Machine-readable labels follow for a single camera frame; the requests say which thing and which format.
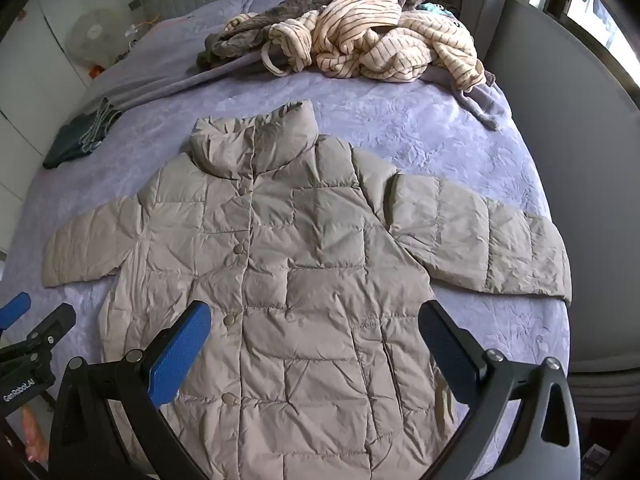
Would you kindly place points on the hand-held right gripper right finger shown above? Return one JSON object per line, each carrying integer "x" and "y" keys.
{"x": 447, "y": 355}

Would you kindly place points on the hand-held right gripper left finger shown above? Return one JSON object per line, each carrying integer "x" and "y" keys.
{"x": 182, "y": 355}

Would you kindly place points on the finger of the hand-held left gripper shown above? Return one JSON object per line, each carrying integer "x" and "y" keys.
{"x": 45, "y": 327}
{"x": 12, "y": 310}

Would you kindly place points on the beige puffer jacket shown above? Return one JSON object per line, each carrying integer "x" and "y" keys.
{"x": 310, "y": 260}

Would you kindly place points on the person's left hand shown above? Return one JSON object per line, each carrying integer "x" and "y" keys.
{"x": 35, "y": 440}

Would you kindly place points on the dark green folded pants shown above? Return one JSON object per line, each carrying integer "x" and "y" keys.
{"x": 75, "y": 135}

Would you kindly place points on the bed with lavender bedspread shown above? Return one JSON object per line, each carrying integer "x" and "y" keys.
{"x": 425, "y": 125}

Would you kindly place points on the red packet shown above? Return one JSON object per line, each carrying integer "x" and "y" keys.
{"x": 96, "y": 71}

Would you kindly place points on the white fan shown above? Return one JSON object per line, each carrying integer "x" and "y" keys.
{"x": 92, "y": 35}

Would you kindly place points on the grey blanket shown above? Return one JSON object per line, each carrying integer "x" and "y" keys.
{"x": 175, "y": 50}

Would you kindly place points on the cream striped robe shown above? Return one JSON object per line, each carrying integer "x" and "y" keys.
{"x": 360, "y": 25}

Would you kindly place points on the grey curtain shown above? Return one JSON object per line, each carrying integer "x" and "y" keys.
{"x": 480, "y": 10}

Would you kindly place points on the teal cloth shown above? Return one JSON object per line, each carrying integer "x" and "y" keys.
{"x": 432, "y": 8}

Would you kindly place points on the grey-brown fleece garment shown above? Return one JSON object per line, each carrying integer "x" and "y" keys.
{"x": 280, "y": 15}

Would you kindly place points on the window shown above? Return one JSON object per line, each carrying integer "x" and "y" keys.
{"x": 595, "y": 5}

